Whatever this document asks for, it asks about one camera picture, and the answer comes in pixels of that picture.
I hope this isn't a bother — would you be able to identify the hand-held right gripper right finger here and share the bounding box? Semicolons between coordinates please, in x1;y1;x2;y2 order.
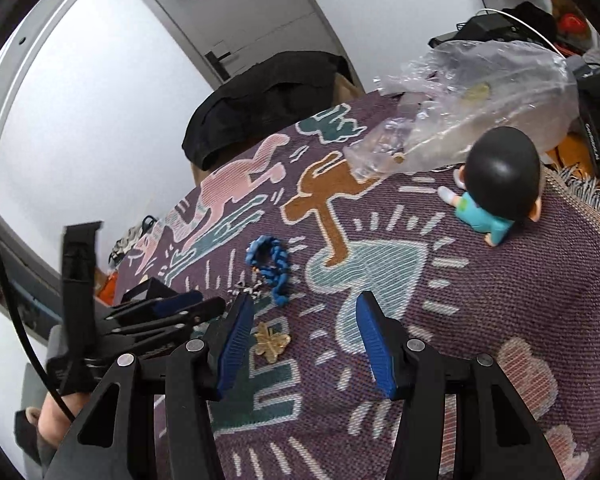
355;291;566;480

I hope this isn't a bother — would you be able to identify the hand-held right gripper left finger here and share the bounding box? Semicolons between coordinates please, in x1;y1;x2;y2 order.
44;292;256;480

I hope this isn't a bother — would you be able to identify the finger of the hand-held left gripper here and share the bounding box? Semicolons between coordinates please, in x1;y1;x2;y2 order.
102;297;227;356
105;290;204;322

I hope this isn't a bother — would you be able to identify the black gift box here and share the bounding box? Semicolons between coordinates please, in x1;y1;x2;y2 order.
111;277;182;307

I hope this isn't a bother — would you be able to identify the gold clover brooch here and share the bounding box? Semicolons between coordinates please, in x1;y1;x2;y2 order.
252;322;292;363

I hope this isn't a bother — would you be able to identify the blue bead bracelet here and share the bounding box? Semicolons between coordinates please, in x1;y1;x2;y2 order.
245;235;292;309

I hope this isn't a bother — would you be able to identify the person's left hand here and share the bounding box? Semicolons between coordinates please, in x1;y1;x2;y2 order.
37;391;81;442

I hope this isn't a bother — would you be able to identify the small silver charm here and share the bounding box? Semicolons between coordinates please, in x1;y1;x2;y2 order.
231;282;264;302

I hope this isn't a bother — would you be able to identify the printed woven blanket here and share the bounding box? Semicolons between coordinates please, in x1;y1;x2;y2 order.
115;91;600;480

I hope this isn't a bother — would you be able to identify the black-haired doll figurine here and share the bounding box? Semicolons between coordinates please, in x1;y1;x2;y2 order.
438;126;546;247

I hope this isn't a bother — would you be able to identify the black jacket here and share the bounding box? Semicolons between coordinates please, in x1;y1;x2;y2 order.
181;51;354;171

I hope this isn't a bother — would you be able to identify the clear plastic bag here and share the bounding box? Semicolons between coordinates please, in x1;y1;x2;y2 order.
344;40;580;181

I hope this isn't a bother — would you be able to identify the grey door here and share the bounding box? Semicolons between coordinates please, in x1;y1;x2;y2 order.
126;0;366;96

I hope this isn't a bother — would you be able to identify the black bag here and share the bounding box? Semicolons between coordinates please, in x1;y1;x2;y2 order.
428;1;559;52

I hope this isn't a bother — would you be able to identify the brown and red plush toy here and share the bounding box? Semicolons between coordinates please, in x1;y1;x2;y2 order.
547;0;591;38

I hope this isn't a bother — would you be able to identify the black cable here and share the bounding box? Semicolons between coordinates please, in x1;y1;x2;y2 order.
0;217;77;423

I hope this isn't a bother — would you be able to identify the black door handle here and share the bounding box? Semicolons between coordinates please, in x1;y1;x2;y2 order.
204;41;234;82

